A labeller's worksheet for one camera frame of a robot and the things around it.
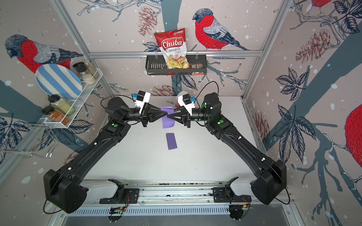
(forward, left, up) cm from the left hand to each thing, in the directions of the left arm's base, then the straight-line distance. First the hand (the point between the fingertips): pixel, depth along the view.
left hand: (167, 112), depth 58 cm
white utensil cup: (+39, -5, -26) cm, 48 cm away
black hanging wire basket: (+48, +12, -7) cm, 51 cm away
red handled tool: (+31, +2, -29) cm, 43 cm away
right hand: (+1, 0, -3) cm, 3 cm away
